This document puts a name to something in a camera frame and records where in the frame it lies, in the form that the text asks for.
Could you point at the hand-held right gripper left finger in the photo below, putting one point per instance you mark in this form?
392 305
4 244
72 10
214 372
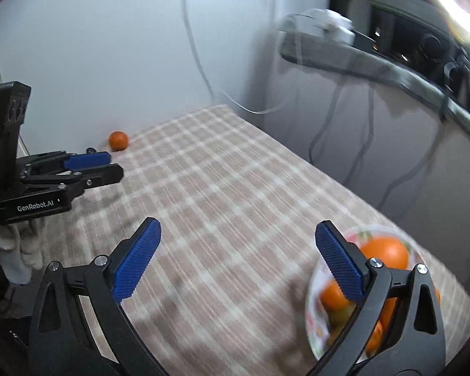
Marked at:
139 258

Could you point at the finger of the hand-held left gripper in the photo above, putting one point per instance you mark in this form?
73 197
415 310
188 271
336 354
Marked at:
105 174
88 159

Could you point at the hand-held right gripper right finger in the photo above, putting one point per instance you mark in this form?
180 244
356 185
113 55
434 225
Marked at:
338 260

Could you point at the tiny tangerine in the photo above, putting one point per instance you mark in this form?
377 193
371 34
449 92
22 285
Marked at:
118 141

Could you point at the medium orange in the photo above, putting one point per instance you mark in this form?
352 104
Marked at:
332 295

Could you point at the large orange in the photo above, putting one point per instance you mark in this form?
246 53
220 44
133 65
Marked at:
387 252

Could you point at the floral white plate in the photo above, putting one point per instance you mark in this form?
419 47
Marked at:
317 321

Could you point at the person's left hand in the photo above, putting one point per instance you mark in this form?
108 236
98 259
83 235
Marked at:
11 246

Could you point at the checked beige tablecloth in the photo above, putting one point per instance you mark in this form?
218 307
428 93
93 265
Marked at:
219 203

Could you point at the black power adapter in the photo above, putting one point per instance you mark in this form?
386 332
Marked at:
364 41

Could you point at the white charger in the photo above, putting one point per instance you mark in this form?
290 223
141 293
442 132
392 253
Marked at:
342 31
315 17

